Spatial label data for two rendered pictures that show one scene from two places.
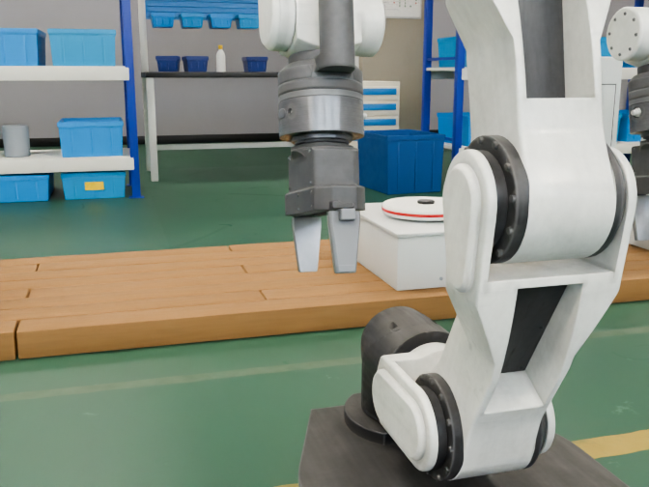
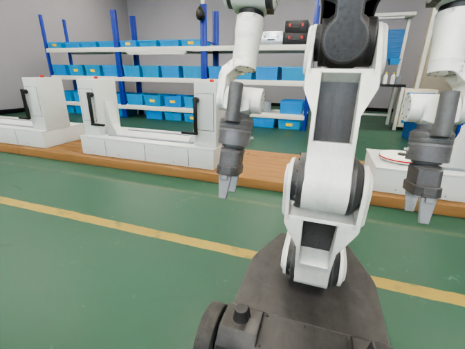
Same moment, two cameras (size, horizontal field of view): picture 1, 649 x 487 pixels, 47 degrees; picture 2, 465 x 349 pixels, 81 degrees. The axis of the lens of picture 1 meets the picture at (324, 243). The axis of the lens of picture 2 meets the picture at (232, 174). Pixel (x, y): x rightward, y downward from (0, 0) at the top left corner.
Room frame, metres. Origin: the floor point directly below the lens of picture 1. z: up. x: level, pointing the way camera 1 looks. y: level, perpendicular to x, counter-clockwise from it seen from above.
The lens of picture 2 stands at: (0.19, -0.40, 0.86)
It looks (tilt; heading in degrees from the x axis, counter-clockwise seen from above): 20 degrees down; 34
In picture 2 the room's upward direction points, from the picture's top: 1 degrees clockwise
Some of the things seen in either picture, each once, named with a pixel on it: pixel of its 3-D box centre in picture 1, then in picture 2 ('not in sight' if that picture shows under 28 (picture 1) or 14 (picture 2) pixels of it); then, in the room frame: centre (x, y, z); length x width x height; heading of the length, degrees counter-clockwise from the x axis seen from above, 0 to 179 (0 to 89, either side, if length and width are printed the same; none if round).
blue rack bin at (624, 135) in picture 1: (626, 125); not in sight; (5.88, -2.33, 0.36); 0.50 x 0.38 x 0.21; 17
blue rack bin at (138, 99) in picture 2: not in sight; (142, 98); (3.96, 4.47, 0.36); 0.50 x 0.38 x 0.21; 16
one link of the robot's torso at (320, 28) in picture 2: not in sight; (343, 43); (0.96, -0.20, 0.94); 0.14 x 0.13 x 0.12; 106
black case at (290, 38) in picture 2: not in sight; (296, 40); (4.76, 1.49, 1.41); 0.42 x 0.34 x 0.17; 17
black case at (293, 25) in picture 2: not in sight; (297, 28); (4.76, 1.49, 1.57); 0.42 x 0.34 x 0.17; 15
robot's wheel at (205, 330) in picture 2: not in sight; (212, 336); (0.67, -0.01, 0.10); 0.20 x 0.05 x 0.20; 16
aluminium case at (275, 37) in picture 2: not in sight; (272, 39); (4.66, 1.86, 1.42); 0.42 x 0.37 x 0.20; 19
